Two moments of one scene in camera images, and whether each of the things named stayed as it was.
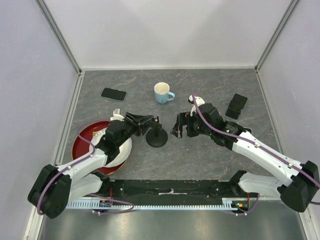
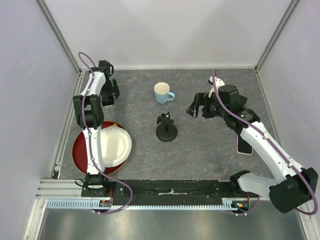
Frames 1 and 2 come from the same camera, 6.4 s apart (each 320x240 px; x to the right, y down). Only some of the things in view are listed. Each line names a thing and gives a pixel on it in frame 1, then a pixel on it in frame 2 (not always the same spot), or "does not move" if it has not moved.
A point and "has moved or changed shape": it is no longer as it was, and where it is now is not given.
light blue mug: (161, 91) does not move
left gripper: (143, 121) to (113, 91)
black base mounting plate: (169, 189) does not move
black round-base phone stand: (156, 137) to (166, 131)
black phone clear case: (115, 94) has moved or changed shape
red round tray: (81, 147) does not move
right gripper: (184, 118) to (201, 99)
